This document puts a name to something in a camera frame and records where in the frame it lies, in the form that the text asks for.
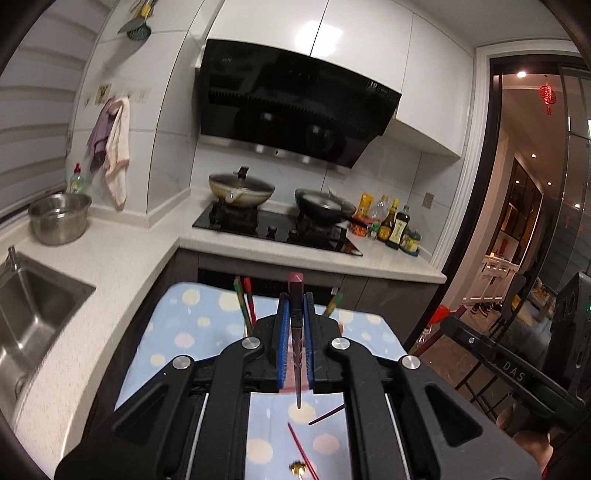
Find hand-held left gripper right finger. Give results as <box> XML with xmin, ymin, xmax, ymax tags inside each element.
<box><xmin>302</xmin><ymin>293</ymin><xmax>541</xmax><ymax>480</ymax></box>

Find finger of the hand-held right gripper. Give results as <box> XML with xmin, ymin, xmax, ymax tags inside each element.
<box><xmin>440</xmin><ymin>315</ymin><xmax>588</xmax><ymax>428</ymax></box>

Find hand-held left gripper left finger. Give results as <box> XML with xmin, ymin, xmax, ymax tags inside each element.
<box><xmin>54</xmin><ymin>293</ymin><xmax>293</xmax><ymax>480</ymax></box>

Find pink plastic utensil holder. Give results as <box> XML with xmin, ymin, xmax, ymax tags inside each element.
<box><xmin>283</xmin><ymin>339</ymin><xmax>309</xmax><ymax>394</ymax></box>

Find red chopstick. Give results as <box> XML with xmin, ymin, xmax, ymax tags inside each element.
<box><xmin>287</xmin><ymin>422</ymin><xmax>320</xmax><ymax>480</ymax></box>
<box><xmin>287</xmin><ymin>272</ymin><xmax>306</xmax><ymax>409</ymax></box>

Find green chopstick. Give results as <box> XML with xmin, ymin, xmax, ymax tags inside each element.
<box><xmin>323</xmin><ymin>288</ymin><xmax>345</xmax><ymax>318</ymax></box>
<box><xmin>234</xmin><ymin>277</ymin><xmax>252</xmax><ymax>337</ymax></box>

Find person's right hand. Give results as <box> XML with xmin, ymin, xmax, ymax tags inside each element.
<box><xmin>498</xmin><ymin>405</ymin><xmax>555</xmax><ymax>478</ymax></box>

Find maroon chopstick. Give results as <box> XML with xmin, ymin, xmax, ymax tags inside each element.
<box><xmin>244</xmin><ymin>277</ymin><xmax>256</xmax><ymax>328</ymax></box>

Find purple chopstick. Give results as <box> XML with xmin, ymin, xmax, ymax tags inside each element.
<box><xmin>308</xmin><ymin>404</ymin><xmax>345</xmax><ymax>425</ymax></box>

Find blue polka dot cloth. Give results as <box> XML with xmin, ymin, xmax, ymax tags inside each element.
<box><xmin>113</xmin><ymin>282</ymin><xmax>407</xmax><ymax>480</ymax></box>

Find red plastic item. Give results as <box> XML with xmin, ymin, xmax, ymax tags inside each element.
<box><xmin>427</xmin><ymin>305</ymin><xmax>451</xmax><ymax>330</ymax></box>

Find white background furniture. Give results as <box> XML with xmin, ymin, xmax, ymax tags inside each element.
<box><xmin>480</xmin><ymin>256</ymin><xmax>515</xmax><ymax>305</ymax></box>

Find grey lower cabinet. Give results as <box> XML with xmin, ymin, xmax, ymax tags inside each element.
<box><xmin>178</xmin><ymin>248</ymin><xmax>439</xmax><ymax>342</ymax></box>

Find black gas stove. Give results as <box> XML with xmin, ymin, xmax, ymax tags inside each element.
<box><xmin>192</xmin><ymin>200</ymin><xmax>363</xmax><ymax>257</ymax></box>

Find yellow label sauce bottle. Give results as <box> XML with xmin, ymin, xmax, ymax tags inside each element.
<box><xmin>378</xmin><ymin>198</ymin><xmax>400</xmax><ymax>243</ymax></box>

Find black pan with lid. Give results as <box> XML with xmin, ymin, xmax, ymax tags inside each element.
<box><xmin>294</xmin><ymin>187</ymin><xmax>365</xmax><ymax>227</ymax></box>

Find dark soy sauce bottle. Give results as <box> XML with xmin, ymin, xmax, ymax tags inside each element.
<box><xmin>385</xmin><ymin>205</ymin><xmax>411</xmax><ymax>251</ymax></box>

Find small condiment jar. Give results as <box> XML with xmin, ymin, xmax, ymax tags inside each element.
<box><xmin>401</xmin><ymin>229</ymin><xmax>422</xmax><ymax>257</ymax></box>

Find clear plastic bottle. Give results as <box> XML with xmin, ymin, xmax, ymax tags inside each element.
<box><xmin>369</xmin><ymin>195</ymin><xmax>389</xmax><ymax>238</ymax></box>

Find wok with glass lid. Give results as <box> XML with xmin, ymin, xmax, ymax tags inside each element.
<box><xmin>209</xmin><ymin>166</ymin><xmax>276</xmax><ymax>208</ymax></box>

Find red hanging lantern ornament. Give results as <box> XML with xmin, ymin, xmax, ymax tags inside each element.
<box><xmin>539</xmin><ymin>84</ymin><xmax>557</xmax><ymax>116</ymax></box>

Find black range hood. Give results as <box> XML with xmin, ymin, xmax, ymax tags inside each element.
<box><xmin>194</xmin><ymin>38</ymin><xmax>402</xmax><ymax>169</ymax></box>

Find white towel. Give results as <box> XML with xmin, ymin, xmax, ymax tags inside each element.
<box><xmin>102</xmin><ymin>97</ymin><xmax>131</xmax><ymax>208</ymax></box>

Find stainless steel sink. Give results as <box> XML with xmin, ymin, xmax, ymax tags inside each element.
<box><xmin>0</xmin><ymin>263</ymin><xmax>97</xmax><ymax>407</ymax></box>

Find steel mixing bowl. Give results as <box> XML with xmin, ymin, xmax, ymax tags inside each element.
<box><xmin>28</xmin><ymin>193</ymin><xmax>92</xmax><ymax>245</ymax></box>

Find green dish soap bottle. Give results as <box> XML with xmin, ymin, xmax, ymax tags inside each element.
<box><xmin>68</xmin><ymin>163</ymin><xmax>88</xmax><ymax>195</ymax></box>

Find purple towel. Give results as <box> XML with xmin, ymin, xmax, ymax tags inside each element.
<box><xmin>87</xmin><ymin>99</ymin><xmax>122</xmax><ymax>171</ymax></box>

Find white upper cabinet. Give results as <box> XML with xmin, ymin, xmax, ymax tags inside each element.
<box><xmin>205</xmin><ymin>0</ymin><xmax>474</xmax><ymax>160</ymax></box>

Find window blinds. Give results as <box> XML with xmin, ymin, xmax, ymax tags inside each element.
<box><xmin>0</xmin><ymin>28</ymin><xmax>93</xmax><ymax>222</ymax></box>

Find green slotted ladle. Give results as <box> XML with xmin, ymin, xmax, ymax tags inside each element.
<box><xmin>128</xmin><ymin>0</ymin><xmax>155</xmax><ymax>41</ymax></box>

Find hanging metal spatula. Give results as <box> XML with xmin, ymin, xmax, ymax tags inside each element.
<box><xmin>117</xmin><ymin>0</ymin><xmax>144</xmax><ymax>37</ymax></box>

